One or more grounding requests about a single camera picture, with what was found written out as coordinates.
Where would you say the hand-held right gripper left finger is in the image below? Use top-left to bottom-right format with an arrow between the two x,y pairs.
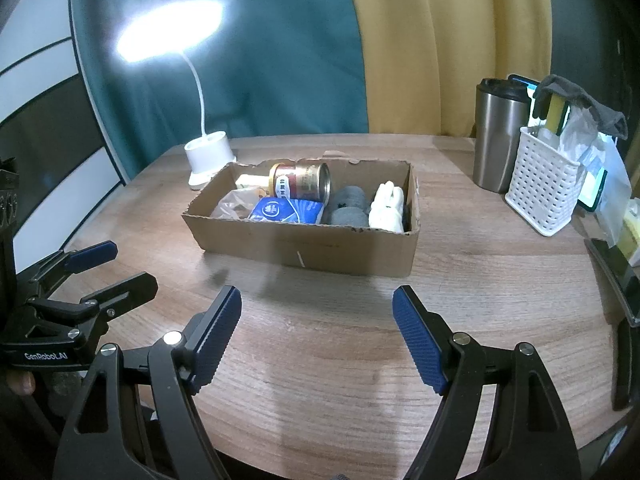
52,285 -> 243,480

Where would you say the teal curtain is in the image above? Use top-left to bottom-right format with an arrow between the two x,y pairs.
67,0 -> 371,186

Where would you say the clear plastic wrapper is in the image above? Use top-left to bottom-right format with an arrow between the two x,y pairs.
210,197 -> 253,221

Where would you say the person's left hand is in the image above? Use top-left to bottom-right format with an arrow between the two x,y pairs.
5,373 -> 37,397

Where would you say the gold and red tin can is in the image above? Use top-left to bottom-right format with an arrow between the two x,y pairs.
269,161 -> 332,206

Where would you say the clear packet with cream contents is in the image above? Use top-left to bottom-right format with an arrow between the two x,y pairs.
234,174 -> 273,198

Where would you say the yellow curtain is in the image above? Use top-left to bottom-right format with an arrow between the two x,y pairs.
342,0 -> 553,138

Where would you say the white desk lamp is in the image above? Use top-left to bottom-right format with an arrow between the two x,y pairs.
116,0 -> 236,192

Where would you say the grey sock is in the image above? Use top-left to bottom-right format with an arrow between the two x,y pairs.
321,186 -> 372,228

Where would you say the yellow sponge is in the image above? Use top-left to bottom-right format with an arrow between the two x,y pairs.
542,92 -> 571,136

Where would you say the white perforated plastic basket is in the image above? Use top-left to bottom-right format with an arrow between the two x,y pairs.
504,126 -> 588,237

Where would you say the crumpled clear plastic bag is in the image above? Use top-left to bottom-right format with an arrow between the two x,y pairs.
557,105 -> 632,211

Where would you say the yellow item in clear bag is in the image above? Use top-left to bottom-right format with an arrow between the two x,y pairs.
597,197 -> 640,266

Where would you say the dark grey curtain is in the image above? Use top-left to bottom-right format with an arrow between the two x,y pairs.
545,0 -> 640,126

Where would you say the white glove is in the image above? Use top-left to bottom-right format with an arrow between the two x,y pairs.
368,182 -> 406,233

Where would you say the dark grey cloth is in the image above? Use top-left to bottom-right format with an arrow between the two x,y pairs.
530,74 -> 629,139

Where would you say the stainless steel tumbler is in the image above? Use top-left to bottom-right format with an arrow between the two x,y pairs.
472,77 -> 531,193

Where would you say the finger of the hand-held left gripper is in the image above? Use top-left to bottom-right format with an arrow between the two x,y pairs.
15,241 -> 119,302
27,271 -> 160,320

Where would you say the blue tissue packet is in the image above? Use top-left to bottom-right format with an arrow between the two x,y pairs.
247,196 -> 325,225

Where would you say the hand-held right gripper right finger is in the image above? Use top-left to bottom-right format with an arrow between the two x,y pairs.
392,285 -> 583,480

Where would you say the black flat object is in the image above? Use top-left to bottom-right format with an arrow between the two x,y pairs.
585,237 -> 640,411

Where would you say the cardboard box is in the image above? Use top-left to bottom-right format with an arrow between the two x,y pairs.
181,157 -> 421,277

